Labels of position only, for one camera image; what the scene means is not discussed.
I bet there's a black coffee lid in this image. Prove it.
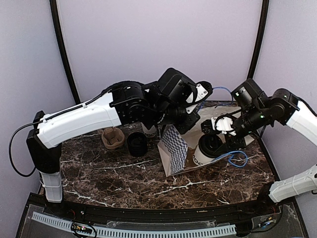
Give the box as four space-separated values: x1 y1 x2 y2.
198 134 223 158

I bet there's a blue checkered paper bag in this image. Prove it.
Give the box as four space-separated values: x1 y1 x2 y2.
157 86 256 177

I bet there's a white paper coffee cup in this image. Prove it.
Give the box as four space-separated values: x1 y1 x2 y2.
193 147 213 166

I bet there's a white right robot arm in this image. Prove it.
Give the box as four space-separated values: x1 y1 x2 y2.
229 78 317 215

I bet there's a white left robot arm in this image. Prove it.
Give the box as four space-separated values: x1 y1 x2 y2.
26 68 212 216

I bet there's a white cup holding straws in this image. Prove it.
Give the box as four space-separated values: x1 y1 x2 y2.
141 124 157 138

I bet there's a stack of black lids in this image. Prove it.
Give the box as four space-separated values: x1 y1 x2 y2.
127 132 148 157

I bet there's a brown cardboard cup carrier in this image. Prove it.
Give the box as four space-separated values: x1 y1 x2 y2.
101 127 125 150

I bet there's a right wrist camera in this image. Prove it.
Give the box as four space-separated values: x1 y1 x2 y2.
201 117 236 136

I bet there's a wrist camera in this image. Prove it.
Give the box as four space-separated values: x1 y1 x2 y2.
186 81 213 114
201 117 236 136

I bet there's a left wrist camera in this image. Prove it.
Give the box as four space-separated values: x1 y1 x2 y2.
186 81 213 114

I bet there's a white slotted cable duct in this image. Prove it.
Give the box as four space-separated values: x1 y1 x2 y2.
31 212 237 238

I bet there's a black vertical frame post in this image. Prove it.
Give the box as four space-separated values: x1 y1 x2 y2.
247 0 269 79

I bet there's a black front rail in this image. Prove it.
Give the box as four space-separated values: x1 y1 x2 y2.
41 195 282 223

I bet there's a black left frame post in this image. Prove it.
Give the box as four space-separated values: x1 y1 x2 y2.
49 0 81 104

